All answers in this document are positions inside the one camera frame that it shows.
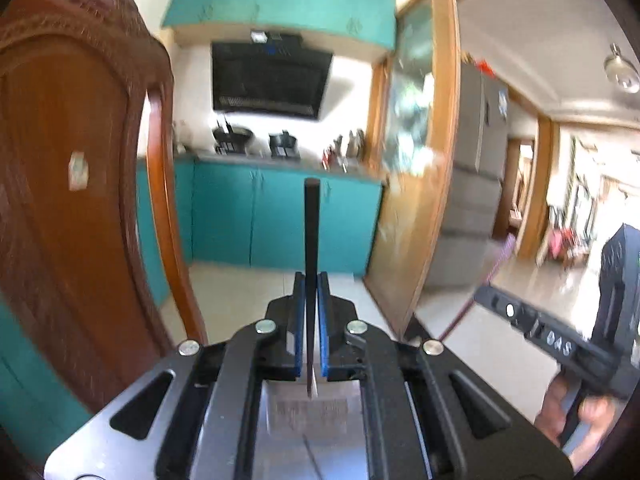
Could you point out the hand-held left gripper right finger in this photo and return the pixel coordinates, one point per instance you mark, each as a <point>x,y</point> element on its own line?
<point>325,330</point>

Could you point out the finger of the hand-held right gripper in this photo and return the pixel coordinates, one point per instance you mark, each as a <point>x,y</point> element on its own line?
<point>505,310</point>

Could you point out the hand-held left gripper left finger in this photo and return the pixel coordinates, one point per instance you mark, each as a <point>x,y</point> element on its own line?
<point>299,330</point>

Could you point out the red-brown chopstick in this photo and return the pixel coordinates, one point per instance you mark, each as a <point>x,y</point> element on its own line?
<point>492,270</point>

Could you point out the black chopstick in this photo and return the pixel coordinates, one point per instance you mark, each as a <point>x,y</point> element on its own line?
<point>311,235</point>

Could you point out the person's right hand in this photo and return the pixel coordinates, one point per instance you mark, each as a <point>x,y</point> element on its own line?
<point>597,415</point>

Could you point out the red cloth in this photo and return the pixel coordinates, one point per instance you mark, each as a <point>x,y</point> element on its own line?
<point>562,242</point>

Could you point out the silver refrigerator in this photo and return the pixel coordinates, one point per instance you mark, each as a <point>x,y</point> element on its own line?
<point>470,185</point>

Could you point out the etched glass sliding door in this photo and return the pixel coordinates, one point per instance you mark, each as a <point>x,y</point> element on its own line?
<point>415,185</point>

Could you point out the grey countertop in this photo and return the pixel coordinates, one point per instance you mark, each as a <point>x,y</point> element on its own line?
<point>280,164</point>

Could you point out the red bottle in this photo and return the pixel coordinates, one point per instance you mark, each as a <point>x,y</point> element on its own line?
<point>327,159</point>

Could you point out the black clay pot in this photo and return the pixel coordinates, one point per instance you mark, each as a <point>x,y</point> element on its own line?
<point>284,146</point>

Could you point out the black wok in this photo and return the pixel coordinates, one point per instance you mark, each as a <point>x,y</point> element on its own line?
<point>234,139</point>

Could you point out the ceiling lamp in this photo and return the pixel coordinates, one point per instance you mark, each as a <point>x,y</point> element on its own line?
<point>622,67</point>

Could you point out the red bag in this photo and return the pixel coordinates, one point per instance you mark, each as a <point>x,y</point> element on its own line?
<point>484,66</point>

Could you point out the black range hood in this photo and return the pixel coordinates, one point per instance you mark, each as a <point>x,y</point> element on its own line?
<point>270,77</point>

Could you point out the white sticker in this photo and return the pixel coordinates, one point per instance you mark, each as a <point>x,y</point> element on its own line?
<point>79,170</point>

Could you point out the carved wooden chair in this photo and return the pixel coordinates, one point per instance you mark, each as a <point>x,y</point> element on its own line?
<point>65,110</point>

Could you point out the wooden doorway frame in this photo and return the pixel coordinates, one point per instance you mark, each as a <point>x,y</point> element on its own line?
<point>537,185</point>

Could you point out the teal wall cabinets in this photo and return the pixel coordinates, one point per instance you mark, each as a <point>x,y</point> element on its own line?
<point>280,5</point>

